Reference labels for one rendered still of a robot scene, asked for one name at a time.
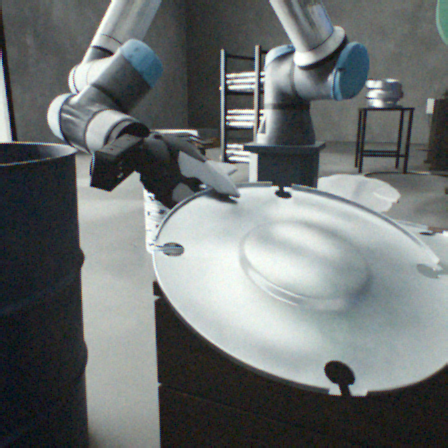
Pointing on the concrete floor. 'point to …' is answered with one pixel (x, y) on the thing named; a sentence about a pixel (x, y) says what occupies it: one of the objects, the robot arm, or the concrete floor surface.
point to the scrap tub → (41, 299)
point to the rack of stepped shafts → (249, 120)
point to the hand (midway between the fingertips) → (225, 197)
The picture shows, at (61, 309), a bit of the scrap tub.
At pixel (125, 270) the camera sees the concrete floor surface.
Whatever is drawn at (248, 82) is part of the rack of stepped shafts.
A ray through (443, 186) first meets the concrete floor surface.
